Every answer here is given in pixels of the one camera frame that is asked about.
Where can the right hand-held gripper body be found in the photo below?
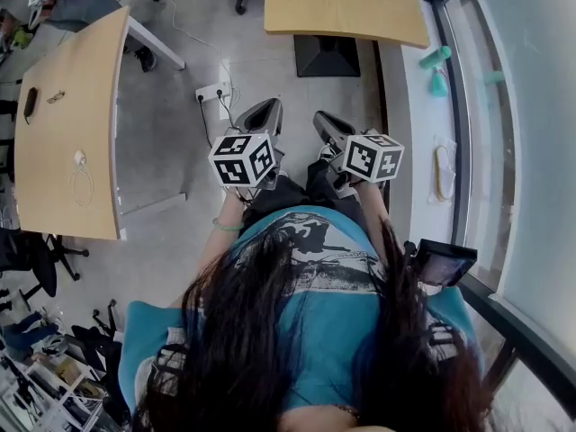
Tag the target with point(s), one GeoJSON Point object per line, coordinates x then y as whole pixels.
{"type": "Point", "coordinates": [369, 155]}

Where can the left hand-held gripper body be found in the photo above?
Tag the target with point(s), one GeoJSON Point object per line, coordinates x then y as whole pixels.
{"type": "Point", "coordinates": [240, 160]}

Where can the person's left forearm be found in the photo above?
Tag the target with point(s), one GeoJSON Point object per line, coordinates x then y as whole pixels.
{"type": "Point", "coordinates": [220, 245]}

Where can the person's right forearm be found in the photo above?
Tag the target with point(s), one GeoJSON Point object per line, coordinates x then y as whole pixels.
{"type": "Point", "coordinates": [373, 214]}

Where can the black trousers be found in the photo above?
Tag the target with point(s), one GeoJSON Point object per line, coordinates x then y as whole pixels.
{"type": "Point", "coordinates": [288, 194]}

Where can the white power strip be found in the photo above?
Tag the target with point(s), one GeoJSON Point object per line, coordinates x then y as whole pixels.
{"type": "Point", "coordinates": [209, 92]}

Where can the bagged white slippers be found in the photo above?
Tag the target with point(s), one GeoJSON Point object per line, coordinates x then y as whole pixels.
{"type": "Point", "coordinates": [443, 173]}

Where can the black table base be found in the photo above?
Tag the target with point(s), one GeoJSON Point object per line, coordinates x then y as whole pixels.
{"type": "Point", "coordinates": [326, 56]}

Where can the black screen device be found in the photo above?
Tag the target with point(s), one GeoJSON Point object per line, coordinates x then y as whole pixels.
{"type": "Point", "coordinates": [443, 263]}

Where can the teal printed shirt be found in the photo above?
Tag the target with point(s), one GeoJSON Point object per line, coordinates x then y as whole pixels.
{"type": "Point", "coordinates": [328, 331]}

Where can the eyeglasses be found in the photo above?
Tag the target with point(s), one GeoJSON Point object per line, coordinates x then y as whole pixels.
{"type": "Point", "coordinates": [56, 97]}

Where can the black swivel chair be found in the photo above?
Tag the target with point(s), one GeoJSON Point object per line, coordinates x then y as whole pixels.
{"type": "Point", "coordinates": [40, 263]}

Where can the neon green object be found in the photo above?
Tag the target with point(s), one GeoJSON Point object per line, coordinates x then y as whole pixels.
{"type": "Point", "coordinates": [22, 36]}

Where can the blue fabric item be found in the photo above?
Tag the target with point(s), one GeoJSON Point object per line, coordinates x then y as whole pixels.
{"type": "Point", "coordinates": [27, 333]}

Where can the white storage shelf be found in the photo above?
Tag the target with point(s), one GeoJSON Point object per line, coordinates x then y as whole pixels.
{"type": "Point", "coordinates": [45, 394]}

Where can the dark window frame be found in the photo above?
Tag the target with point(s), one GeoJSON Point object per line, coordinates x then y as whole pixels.
{"type": "Point", "coordinates": [459, 151]}

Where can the wooden desk with white frame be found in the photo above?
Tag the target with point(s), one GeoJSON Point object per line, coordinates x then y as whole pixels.
{"type": "Point", "coordinates": [67, 128]}

